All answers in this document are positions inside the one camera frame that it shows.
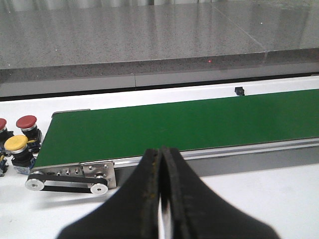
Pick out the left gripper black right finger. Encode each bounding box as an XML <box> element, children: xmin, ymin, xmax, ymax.
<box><xmin>160</xmin><ymin>147</ymin><xmax>279</xmax><ymax>239</ymax></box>

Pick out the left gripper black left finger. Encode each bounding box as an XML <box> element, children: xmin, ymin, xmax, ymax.
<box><xmin>58</xmin><ymin>149</ymin><xmax>160</xmax><ymax>239</ymax></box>

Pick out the steel conveyor support bracket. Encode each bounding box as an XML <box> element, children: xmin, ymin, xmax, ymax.
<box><xmin>80</xmin><ymin>160</ymin><xmax>117</xmax><ymax>189</ymax></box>

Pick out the red push button switch edge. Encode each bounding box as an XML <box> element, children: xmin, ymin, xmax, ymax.
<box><xmin>0</xmin><ymin>118</ymin><xmax>14</xmax><ymax>156</ymax></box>

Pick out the grey stone counter slab right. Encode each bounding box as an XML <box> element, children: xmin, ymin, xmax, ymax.
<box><xmin>212</xmin><ymin>0</ymin><xmax>319</xmax><ymax>63</ymax></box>

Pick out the aluminium conveyor frame rail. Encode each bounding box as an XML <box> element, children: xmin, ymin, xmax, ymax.
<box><xmin>32</xmin><ymin>137</ymin><xmax>319</xmax><ymax>177</ymax></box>

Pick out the red push button switch spare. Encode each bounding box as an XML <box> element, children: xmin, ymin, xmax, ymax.
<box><xmin>16</xmin><ymin>115</ymin><xmax>43</xmax><ymax>153</ymax></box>

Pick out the grey stone counter slab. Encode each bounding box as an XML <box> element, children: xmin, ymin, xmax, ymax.
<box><xmin>0</xmin><ymin>3</ymin><xmax>265</xmax><ymax>83</ymax></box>
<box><xmin>212</xmin><ymin>0</ymin><xmax>319</xmax><ymax>63</ymax></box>

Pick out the blue switch base at edge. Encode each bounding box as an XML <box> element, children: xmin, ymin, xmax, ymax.
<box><xmin>0</xmin><ymin>152</ymin><xmax>8</xmax><ymax>177</ymax></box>

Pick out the grey stone counter slab left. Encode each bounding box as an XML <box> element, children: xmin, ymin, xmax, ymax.
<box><xmin>0</xmin><ymin>3</ymin><xmax>265</xmax><ymax>83</ymax></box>

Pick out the black drive belt with pulleys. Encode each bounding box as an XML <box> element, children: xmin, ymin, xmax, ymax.
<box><xmin>25</xmin><ymin>171</ymin><xmax>109</xmax><ymax>195</ymax></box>

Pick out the yellow push button switch spare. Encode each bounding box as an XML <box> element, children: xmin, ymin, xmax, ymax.
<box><xmin>4</xmin><ymin>135</ymin><xmax>36</xmax><ymax>175</ymax></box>

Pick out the green conveyor belt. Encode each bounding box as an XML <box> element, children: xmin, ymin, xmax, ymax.
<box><xmin>35</xmin><ymin>89</ymin><xmax>319</xmax><ymax>167</ymax></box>

